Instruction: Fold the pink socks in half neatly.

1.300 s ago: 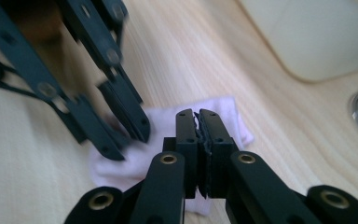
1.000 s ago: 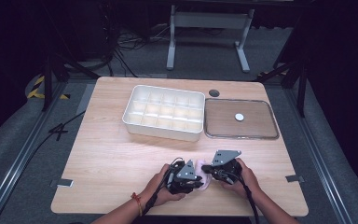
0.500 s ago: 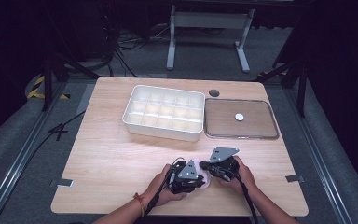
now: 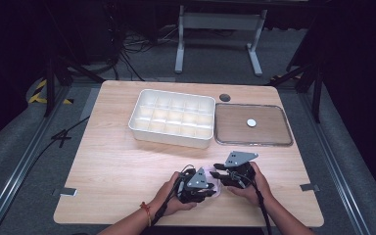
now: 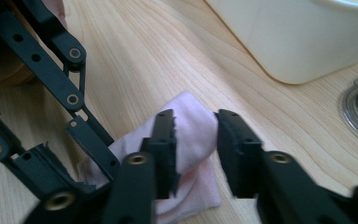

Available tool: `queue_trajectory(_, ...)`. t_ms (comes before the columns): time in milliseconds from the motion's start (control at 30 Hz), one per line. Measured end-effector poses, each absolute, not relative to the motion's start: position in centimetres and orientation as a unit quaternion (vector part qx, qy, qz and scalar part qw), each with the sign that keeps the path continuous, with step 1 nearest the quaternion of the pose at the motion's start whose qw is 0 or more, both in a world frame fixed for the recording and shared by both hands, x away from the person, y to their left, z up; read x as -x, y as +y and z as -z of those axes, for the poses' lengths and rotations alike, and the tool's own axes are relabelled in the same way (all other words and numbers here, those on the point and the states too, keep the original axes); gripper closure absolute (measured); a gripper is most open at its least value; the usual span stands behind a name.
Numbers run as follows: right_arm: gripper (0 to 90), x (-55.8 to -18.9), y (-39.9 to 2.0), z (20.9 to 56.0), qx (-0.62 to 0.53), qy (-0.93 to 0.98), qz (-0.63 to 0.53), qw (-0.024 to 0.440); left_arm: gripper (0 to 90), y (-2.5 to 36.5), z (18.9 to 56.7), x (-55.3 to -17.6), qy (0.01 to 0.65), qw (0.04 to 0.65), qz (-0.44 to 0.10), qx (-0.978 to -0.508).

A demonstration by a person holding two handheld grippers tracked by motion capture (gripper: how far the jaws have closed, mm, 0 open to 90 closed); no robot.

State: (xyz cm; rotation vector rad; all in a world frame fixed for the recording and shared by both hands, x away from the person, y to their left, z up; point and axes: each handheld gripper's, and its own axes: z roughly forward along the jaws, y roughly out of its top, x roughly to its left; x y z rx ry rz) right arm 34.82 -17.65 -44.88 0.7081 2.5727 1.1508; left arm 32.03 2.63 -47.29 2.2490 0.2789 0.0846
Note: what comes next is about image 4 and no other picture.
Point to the person's right hand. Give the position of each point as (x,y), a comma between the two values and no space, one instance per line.
(258,189)

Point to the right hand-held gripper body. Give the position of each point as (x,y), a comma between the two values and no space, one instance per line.
(241,169)

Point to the white round lid sticker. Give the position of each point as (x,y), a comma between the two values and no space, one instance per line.
(251,122)

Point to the grey tape strip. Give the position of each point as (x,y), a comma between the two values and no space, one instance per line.
(66,192)
(309,187)

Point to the person's left hand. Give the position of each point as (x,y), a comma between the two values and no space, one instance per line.
(169,199)

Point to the yellow black hazard tape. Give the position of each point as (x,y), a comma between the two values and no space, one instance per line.
(39,94)

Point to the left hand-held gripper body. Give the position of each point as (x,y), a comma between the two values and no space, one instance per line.
(192,187)

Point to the aluminium floor rail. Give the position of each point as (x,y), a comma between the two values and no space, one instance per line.
(336,176)
(23,160)

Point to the white divided storage box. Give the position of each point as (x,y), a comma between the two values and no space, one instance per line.
(173,117)

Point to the white metal stand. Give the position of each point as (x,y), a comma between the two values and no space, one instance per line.
(220,21)

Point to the clear plastic lid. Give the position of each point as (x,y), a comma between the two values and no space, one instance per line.
(235,130)

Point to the black tripod stand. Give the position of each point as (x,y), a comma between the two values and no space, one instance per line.
(316,88)
(50,84)

